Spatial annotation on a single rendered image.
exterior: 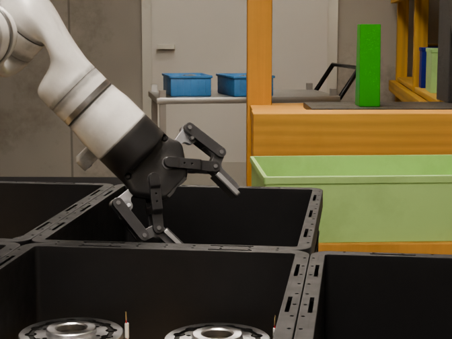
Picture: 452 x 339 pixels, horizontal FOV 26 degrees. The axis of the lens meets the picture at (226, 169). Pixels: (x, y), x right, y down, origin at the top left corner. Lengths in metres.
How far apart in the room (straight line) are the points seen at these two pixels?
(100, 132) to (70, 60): 0.09
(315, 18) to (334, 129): 3.78
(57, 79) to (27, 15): 0.08
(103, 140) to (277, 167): 1.76
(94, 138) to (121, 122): 0.04
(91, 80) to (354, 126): 1.96
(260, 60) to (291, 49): 3.18
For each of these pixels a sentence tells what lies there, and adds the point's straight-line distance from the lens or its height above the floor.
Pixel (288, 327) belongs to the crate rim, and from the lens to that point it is 0.75.
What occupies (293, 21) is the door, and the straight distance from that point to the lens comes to 6.74.
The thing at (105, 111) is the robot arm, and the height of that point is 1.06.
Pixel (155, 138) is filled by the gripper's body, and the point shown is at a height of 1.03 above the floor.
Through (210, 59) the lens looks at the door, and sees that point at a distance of 6.75.
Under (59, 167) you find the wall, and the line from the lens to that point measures 7.01.
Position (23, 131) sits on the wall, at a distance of 7.03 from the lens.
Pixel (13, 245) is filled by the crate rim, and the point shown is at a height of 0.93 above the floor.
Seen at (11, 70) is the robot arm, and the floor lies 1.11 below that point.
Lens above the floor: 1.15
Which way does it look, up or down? 8 degrees down
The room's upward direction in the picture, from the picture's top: straight up
